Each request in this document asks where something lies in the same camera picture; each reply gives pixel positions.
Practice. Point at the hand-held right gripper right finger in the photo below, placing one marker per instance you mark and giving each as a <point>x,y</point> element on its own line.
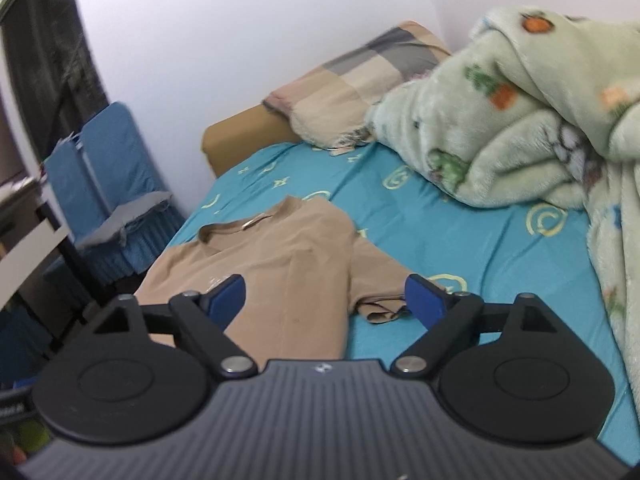
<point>422,301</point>

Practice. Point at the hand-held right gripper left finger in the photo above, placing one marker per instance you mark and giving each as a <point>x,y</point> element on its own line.
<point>227,296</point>

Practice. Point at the tan t-shirt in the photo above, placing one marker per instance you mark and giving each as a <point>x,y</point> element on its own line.
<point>285,265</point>

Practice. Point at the blue printed bed sheet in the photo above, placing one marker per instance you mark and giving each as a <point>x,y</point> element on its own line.
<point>450,230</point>

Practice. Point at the grey cloth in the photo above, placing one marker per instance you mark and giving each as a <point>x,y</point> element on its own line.
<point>130,220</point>

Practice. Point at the tan headboard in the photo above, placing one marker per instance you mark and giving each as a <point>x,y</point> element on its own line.
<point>245,135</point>

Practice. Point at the blue covered chair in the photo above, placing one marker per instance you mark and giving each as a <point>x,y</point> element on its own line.
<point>67,180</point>
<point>115,155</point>

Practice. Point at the white board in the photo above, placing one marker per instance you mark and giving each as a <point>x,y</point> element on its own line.
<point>30,260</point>

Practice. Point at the green printed fleece blanket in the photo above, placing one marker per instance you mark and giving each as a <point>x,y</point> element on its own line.
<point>525,110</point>

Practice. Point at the plaid pillow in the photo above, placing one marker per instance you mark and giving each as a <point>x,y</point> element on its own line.
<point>350,75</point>

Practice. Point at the dark window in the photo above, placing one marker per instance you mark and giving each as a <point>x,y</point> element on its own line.
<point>45,60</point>

